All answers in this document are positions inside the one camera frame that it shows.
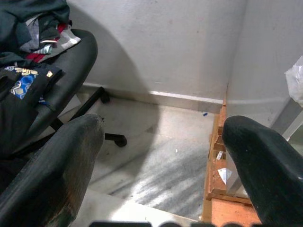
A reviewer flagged white plastic bag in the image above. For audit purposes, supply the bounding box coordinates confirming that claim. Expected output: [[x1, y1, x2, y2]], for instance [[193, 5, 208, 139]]
[[285, 55, 303, 108]]

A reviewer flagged black garment with blue print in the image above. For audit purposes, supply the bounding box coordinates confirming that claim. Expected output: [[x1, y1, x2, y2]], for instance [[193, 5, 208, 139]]
[[0, 65, 65, 154]]

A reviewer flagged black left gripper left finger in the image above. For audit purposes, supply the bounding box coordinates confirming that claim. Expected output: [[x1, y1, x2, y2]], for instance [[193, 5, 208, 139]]
[[0, 113, 105, 227]]

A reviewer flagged folded white paper scrap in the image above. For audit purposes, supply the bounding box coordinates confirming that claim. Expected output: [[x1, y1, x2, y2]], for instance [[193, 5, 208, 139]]
[[217, 167, 233, 184]]

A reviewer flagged pile of dark clothes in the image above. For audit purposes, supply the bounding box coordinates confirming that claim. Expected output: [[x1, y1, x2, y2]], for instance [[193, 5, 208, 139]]
[[0, 0, 82, 65]]

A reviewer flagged white metal stand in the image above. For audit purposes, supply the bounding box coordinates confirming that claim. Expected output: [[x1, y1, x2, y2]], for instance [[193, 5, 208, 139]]
[[283, 110, 303, 140]]

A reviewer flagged black office chair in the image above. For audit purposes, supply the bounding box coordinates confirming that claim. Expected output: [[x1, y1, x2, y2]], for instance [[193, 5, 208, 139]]
[[0, 28, 128, 158]]

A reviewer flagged grey fridge body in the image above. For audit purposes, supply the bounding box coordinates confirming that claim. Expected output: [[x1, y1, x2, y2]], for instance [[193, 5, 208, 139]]
[[223, 0, 303, 199]]

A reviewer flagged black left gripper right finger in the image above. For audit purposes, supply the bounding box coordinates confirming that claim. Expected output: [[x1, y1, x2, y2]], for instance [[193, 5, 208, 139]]
[[222, 115, 303, 227]]

